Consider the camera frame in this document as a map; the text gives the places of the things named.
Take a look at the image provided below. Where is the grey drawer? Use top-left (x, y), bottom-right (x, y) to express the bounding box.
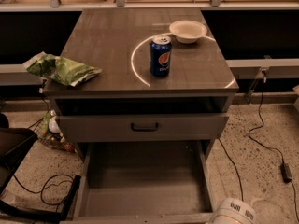
top-left (57, 113), bottom-right (228, 143)
top-left (62, 141), bottom-right (216, 224)

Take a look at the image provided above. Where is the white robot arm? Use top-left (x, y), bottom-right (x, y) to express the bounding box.
top-left (206, 198), bottom-right (256, 224)

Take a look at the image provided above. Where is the grey drawer cabinet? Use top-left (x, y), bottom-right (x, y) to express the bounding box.
top-left (45, 8), bottom-right (238, 156)

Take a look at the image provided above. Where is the grey top drawer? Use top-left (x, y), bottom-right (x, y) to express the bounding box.
top-left (57, 113), bottom-right (228, 143)

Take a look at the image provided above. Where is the blue Pepsi can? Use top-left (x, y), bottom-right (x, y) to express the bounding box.
top-left (150, 35), bottom-right (172, 77)

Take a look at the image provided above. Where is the white paper bowl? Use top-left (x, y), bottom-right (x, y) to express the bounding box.
top-left (169, 21), bottom-right (207, 44)

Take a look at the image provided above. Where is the green chip bag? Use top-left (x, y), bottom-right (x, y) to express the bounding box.
top-left (23, 52), bottom-right (102, 87)

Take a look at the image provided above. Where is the black chair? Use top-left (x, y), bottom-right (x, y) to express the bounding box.
top-left (0, 113), bottom-right (80, 224)

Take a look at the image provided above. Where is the wire basket with items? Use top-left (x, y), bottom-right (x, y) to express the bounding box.
top-left (31, 110), bottom-right (76, 153)

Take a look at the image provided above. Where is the black looped cable left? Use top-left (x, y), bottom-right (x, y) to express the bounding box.
top-left (12, 173), bottom-right (75, 213)

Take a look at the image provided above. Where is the black power adapter cable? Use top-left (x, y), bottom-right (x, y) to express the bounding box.
top-left (248, 68), bottom-right (299, 222)

